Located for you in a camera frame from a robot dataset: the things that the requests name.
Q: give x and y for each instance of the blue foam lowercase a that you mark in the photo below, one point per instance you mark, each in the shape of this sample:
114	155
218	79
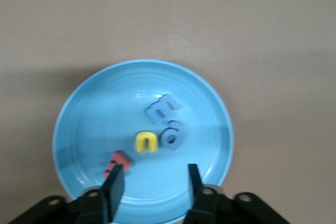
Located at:
172	137

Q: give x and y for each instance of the blue foam lowercase m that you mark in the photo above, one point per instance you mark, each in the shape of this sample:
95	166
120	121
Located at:
162	112

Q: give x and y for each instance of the yellow foam lowercase u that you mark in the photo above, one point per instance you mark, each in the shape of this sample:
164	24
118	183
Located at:
139	142

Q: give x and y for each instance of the blue plate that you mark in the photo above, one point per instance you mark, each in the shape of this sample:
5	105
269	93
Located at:
105	129

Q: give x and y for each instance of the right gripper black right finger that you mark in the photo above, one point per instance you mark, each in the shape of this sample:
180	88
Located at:
202	200

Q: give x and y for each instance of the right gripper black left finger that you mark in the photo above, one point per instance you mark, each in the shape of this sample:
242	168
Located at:
113	192

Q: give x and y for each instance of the red foam lowercase w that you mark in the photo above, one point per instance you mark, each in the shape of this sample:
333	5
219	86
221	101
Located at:
119	159

